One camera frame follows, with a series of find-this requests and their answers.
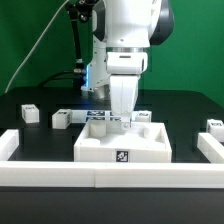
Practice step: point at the white U-shaped obstacle fence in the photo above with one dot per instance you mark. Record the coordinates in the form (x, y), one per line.
(103, 175)

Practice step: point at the white square table top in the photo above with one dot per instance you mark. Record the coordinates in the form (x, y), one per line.
(106, 141)

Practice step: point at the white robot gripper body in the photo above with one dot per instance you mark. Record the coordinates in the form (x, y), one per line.
(125, 69)

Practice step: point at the fiducial tag sheet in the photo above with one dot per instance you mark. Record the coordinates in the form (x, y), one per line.
(82, 116)

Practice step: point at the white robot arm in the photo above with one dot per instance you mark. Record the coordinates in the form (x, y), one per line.
(122, 32)

